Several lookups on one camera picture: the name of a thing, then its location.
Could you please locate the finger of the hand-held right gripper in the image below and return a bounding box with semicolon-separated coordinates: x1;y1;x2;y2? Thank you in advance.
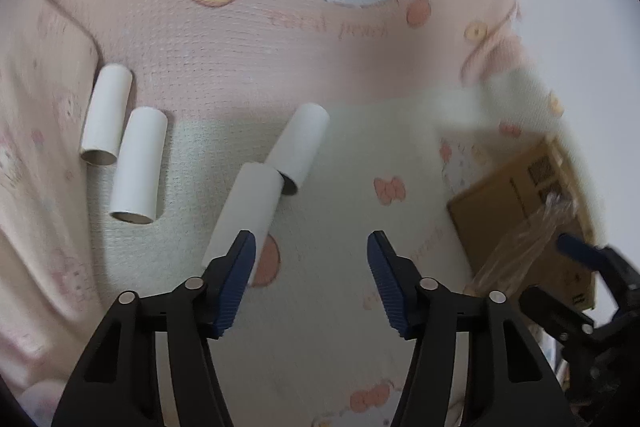
519;286;597;344
556;233;640;308

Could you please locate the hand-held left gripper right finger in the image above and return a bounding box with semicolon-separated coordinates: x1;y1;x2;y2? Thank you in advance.
366;230;578;427

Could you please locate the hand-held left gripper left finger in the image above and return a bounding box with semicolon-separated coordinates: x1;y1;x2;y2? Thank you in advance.
51;230;257;427

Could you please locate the white paper tube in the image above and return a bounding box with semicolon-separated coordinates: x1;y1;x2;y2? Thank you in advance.
109;107;168;225
201;162;286;284
264;103;331;196
79;64;134;166

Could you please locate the cardboard box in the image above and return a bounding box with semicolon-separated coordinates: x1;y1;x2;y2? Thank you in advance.
446;139;598;313

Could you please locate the clear plastic wrap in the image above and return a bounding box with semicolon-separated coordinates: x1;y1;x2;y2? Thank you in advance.
465;192;581;298

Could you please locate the pink printed pillow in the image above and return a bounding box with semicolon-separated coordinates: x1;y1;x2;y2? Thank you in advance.
0;0;103;358

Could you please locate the pink printed blanket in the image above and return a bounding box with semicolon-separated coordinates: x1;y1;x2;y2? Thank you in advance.
0;0;601;427

